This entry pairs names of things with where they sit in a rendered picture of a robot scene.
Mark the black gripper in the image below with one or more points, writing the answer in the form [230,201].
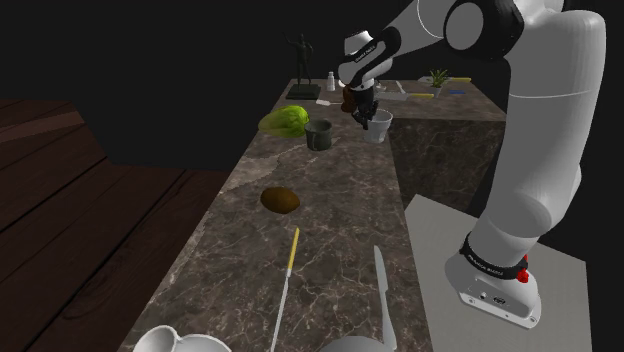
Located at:
[364,103]

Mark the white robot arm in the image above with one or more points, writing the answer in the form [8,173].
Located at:
[546,146]

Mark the brown lump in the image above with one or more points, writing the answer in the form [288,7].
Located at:
[347,101]

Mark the white cup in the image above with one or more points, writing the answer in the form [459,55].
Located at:
[378,130]

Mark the grey thin utensil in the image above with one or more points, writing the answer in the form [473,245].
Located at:
[400,87]

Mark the small white bottle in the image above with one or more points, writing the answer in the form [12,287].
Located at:
[331,83]

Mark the white flat utensil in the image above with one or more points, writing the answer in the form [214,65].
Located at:
[323,102]

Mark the dark green mug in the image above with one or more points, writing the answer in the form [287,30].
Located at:
[318,136]

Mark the dark human statue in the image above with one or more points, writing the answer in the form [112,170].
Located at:
[303,63]

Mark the small potted green plant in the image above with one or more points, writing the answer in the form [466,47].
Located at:
[438,80]

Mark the green lettuce head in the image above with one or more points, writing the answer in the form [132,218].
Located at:
[285,122]

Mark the yellow stick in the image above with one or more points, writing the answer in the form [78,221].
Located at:
[460,79]

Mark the brown kiwi fruit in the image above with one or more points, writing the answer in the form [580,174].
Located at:
[280,200]

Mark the silver knife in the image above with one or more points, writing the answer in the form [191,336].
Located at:
[383,292]

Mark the grey robot stand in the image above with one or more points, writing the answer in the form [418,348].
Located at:
[438,312]

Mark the grey bowl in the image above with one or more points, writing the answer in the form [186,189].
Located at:
[356,345]

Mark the white pitcher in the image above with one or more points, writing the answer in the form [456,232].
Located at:
[166,341]

